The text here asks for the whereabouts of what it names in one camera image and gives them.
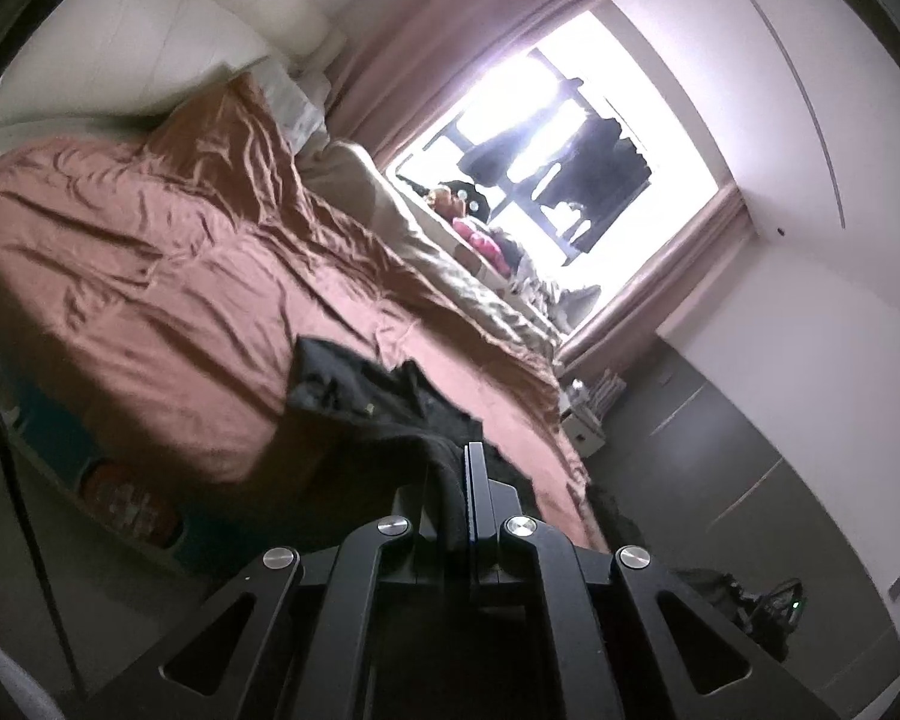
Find pink curtain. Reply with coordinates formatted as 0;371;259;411
322;0;601;158
555;184;747;368

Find pink cloth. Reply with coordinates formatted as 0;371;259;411
454;216;507;271

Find beige duvet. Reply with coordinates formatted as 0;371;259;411
300;139;563;357

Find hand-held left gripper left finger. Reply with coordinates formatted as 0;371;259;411
105;442;475;720

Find dark hanging jacket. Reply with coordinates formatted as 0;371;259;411
540;116;653;256

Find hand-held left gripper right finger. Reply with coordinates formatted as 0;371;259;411
474;442;818;720

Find pale pillow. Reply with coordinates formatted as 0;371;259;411
259;60;331;158

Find black plush toy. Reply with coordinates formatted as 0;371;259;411
424;180;496;222

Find dark framed window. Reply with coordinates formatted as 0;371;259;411
397;45;653;267

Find bed with brown sheet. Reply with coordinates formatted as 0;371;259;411
0;75;593;548

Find dark hanging trousers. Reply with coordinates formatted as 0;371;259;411
457;109;526;185

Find white padded headboard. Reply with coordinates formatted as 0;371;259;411
0;0;331;128

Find black shirt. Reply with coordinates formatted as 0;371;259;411
285;336;511;548

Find white nightstand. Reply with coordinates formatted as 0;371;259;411
559;379;627;455

